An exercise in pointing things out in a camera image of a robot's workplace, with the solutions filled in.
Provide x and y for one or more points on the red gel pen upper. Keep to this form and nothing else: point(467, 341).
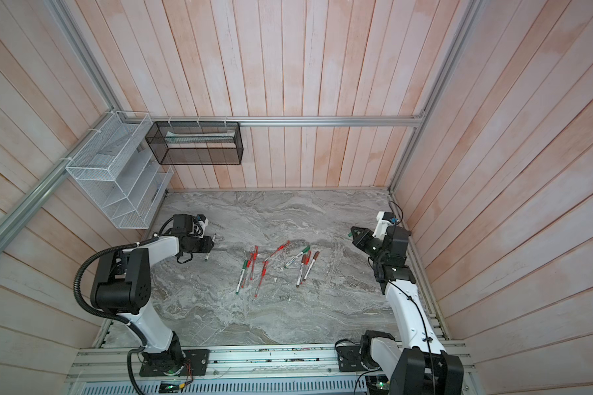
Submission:
point(278, 250)

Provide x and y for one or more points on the white wire mesh shelf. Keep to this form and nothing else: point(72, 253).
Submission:
point(119, 172)

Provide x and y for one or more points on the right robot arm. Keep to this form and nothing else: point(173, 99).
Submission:
point(417, 363)

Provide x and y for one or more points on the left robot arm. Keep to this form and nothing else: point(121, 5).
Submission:
point(116, 284)

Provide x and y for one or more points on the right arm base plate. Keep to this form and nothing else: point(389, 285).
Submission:
point(349, 358)

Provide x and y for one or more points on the black wire mesh basket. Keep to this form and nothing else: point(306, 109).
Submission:
point(196, 143)

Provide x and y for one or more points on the red gel pen long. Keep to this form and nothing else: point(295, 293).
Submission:
point(262, 277)

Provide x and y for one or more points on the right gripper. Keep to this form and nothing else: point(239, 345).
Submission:
point(361, 241)

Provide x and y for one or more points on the red gel pen left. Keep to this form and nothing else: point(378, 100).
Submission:
point(253, 259)

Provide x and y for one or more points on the aluminium front rail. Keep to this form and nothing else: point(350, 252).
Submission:
point(235, 362)

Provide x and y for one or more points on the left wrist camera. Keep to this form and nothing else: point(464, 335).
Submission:
point(200, 223)

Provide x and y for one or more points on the red gel pen middle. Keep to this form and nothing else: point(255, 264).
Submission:
point(246, 268)

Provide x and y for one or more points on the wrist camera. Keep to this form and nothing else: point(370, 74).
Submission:
point(200, 223)
point(384, 221)

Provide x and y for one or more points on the green marker pen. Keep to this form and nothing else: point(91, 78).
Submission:
point(297, 256)
point(210, 245)
point(238, 286)

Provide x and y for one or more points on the brown marker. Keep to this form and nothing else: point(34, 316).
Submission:
point(300, 275)
point(311, 265)

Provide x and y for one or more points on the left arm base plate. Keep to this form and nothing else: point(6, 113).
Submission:
point(188, 362)

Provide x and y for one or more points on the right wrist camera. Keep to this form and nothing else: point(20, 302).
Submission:
point(384, 221)

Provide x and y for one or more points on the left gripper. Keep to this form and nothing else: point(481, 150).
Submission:
point(207, 244)

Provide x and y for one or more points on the brown marker left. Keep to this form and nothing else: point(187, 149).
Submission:
point(300, 275)

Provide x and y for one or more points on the brown marker right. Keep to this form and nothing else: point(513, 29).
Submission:
point(311, 265)

